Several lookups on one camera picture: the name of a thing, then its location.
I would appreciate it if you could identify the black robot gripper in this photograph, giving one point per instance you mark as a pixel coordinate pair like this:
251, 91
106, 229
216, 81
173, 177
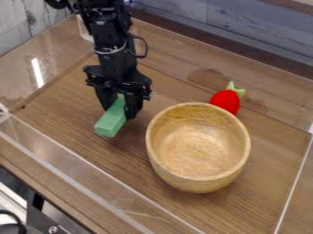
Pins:
117, 76

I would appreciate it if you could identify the green rectangular block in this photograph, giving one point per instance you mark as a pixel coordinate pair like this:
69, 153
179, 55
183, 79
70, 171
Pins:
113, 119

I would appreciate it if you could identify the brown wooden bowl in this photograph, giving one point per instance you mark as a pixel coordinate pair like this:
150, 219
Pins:
199, 146

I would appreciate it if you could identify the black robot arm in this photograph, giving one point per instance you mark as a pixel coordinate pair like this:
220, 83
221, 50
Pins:
109, 21

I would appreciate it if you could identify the red toy strawberry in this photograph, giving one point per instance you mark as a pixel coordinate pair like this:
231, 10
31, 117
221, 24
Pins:
228, 98

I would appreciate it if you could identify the black clamp under table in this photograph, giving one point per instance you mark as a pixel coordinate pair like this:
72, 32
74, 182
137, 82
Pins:
21, 219

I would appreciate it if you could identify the clear acrylic corner bracket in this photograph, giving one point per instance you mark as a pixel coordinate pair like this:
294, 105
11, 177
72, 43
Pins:
84, 31

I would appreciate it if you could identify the clear acrylic front wall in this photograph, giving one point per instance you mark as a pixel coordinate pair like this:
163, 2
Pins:
97, 199

